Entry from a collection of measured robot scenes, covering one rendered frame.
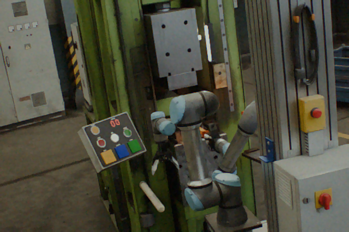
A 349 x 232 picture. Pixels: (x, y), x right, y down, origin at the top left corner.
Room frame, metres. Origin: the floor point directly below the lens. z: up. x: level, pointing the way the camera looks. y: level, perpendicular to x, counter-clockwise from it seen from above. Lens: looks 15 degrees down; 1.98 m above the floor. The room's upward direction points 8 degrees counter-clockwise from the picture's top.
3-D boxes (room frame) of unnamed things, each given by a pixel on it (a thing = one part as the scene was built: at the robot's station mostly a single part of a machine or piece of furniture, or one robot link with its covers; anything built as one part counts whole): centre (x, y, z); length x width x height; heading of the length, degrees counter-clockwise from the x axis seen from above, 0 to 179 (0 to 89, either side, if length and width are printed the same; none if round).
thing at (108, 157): (2.84, 0.42, 1.01); 0.07 x 0.05 x 0.07; 131
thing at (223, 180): (2.20, -0.20, 0.98); 0.13 x 0.12 x 0.14; 110
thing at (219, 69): (3.45, -0.35, 1.27); 0.09 x 0.02 x 0.17; 106
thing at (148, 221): (3.25, 0.29, 0.36); 0.09 x 0.07 x 0.12; 106
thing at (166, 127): (2.54, 0.04, 1.23); 0.11 x 0.11 x 0.08; 20
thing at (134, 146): (2.97, 0.27, 1.01); 0.07 x 0.05 x 0.07; 131
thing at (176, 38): (3.45, -0.07, 1.56); 0.42 x 0.39 x 0.40; 16
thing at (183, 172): (3.46, -0.08, 0.69); 0.56 x 0.38 x 0.45; 16
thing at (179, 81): (3.43, -0.03, 1.32); 0.42 x 0.20 x 0.10; 16
